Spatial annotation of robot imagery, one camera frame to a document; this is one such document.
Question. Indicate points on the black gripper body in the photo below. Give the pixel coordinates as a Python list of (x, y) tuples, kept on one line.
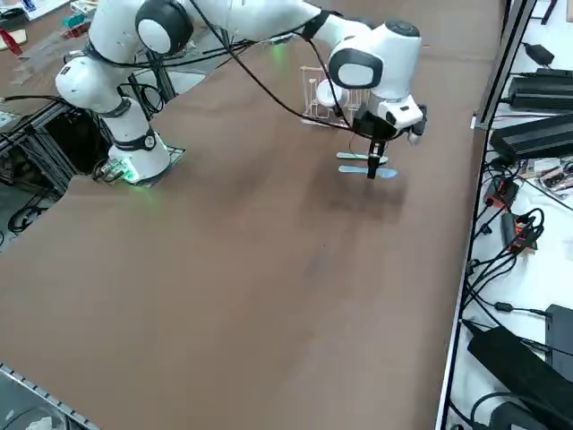
[(373, 125)]

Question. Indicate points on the blue plastic spoon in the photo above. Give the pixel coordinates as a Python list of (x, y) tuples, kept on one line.
[(353, 170)]

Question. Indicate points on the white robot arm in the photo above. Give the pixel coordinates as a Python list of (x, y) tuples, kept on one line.
[(250, 18)]

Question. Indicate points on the green plastic spoon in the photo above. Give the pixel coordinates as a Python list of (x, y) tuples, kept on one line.
[(353, 156)]

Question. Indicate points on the white cup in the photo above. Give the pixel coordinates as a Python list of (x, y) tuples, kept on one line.
[(324, 94)]

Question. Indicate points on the red and black power strip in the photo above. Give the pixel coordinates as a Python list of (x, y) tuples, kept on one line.
[(503, 192)]

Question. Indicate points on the flat black box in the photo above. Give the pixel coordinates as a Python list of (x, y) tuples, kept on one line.
[(515, 363)]

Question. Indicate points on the clear acrylic shelf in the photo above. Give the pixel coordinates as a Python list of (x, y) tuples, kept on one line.
[(40, 58)]

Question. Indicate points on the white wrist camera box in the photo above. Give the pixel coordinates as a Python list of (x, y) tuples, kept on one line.
[(405, 114)]

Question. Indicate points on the aluminium frame post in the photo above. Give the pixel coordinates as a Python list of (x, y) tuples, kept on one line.
[(510, 54)]

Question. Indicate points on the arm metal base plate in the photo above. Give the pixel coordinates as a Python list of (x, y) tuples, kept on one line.
[(177, 154)]

